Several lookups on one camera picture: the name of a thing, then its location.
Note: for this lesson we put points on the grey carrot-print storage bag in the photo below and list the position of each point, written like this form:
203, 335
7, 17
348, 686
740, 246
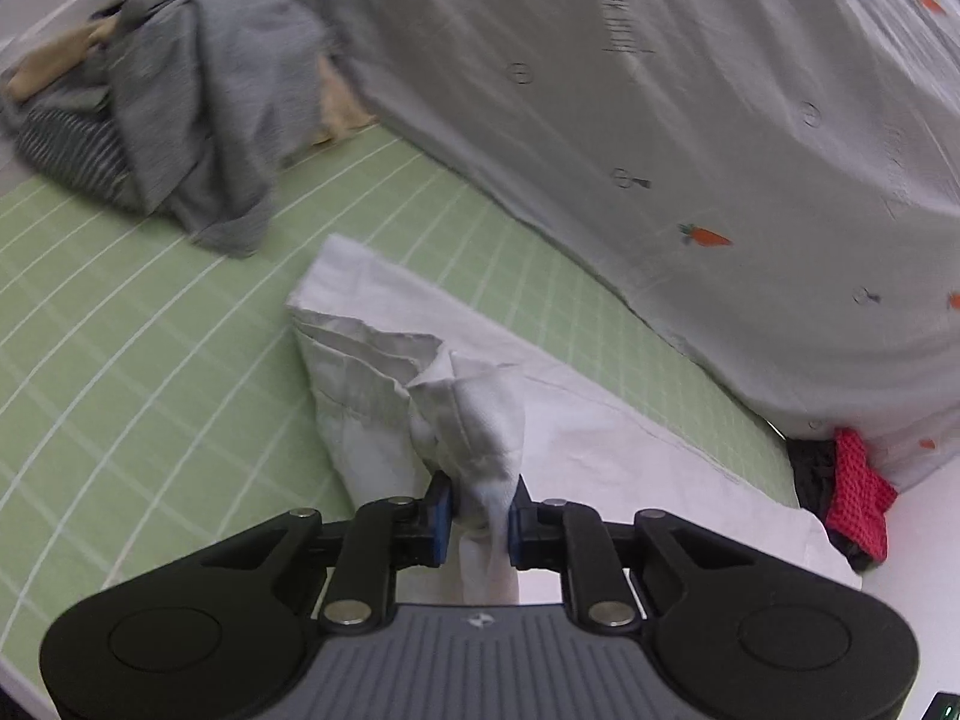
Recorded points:
772, 185

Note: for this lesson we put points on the white t-shirt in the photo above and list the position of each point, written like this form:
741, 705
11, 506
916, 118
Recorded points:
409, 382

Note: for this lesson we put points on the red knitted garment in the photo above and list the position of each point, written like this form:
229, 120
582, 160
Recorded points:
856, 518

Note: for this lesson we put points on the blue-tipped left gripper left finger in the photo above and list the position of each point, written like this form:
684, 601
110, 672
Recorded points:
386, 537

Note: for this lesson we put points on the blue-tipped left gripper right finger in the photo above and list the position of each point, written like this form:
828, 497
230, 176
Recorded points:
572, 541

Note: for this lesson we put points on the green grid-pattern mat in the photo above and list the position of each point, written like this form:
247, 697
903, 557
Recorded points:
153, 400

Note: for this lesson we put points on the grey jersey garment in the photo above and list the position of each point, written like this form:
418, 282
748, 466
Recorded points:
211, 99

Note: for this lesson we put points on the dark plaid shirt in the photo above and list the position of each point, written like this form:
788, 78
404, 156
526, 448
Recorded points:
82, 151

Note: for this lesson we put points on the beige garment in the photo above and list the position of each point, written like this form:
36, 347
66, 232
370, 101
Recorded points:
341, 113

